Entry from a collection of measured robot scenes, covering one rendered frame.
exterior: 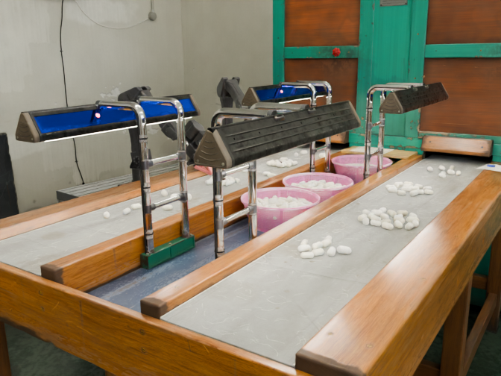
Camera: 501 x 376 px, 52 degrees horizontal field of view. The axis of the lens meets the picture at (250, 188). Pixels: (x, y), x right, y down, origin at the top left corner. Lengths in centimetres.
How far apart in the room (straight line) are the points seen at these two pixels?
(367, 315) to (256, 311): 22
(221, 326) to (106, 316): 26
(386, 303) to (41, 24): 330
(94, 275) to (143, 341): 33
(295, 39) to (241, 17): 148
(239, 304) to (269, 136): 35
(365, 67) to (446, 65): 38
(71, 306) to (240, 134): 54
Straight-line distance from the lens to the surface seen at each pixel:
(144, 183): 139
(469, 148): 250
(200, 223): 163
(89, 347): 124
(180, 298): 110
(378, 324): 99
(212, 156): 94
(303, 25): 282
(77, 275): 133
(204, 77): 456
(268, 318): 104
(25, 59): 388
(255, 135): 102
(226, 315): 106
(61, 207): 179
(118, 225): 162
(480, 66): 253
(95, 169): 421
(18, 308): 142
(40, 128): 135
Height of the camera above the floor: 124
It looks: 15 degrees down
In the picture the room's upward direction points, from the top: 1 degrees counter-clockwise
